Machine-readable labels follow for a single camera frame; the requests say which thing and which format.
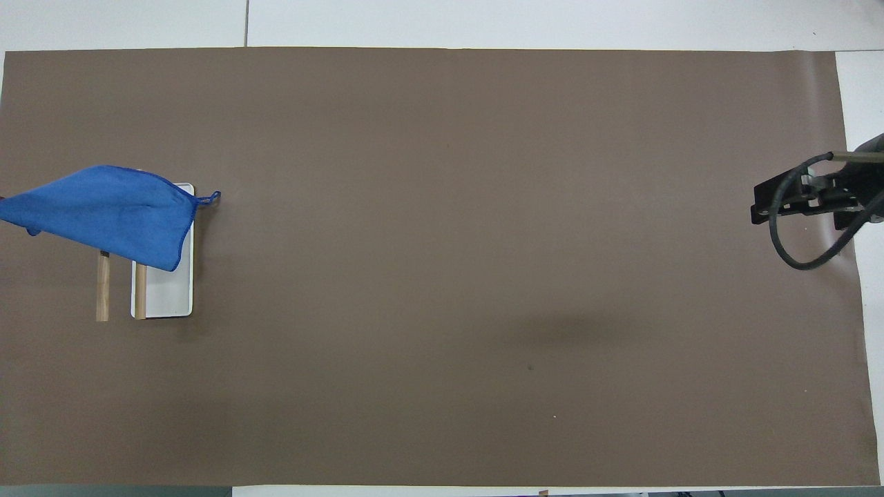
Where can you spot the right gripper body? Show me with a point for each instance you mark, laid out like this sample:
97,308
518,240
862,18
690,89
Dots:
860,197

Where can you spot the blue towel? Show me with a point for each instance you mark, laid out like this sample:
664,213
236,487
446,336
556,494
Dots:
110,207

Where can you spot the white rectangular tray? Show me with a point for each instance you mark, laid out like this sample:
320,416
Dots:
166,293

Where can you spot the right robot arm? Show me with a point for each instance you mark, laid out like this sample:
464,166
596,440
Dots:
871,145

